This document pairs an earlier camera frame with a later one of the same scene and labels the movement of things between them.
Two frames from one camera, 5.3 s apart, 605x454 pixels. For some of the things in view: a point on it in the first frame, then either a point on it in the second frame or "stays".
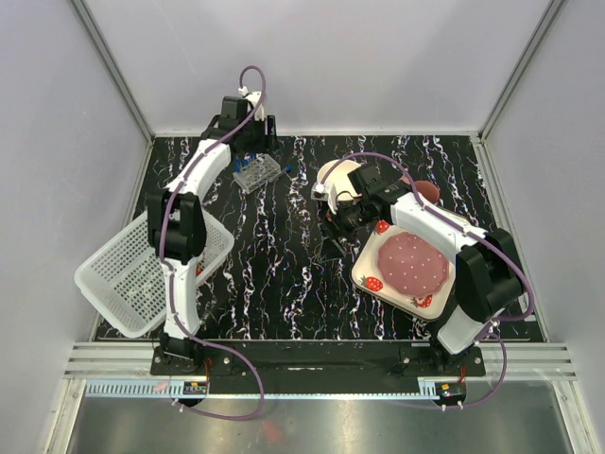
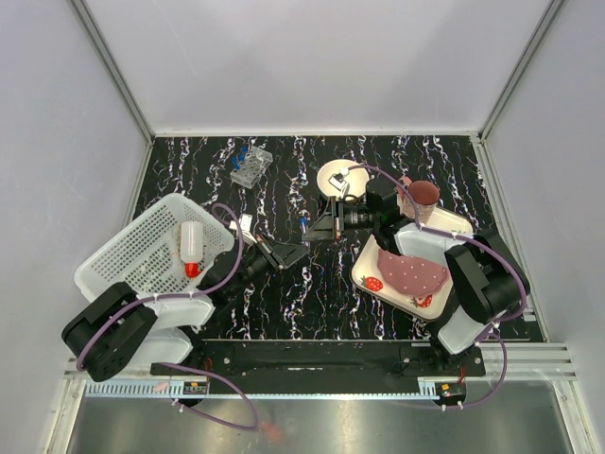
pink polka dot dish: x=409 y=264 stays
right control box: x=451 y=392 stays
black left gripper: x=267 y=143 -> x=286 y=253
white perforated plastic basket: x=127 y=280 stays
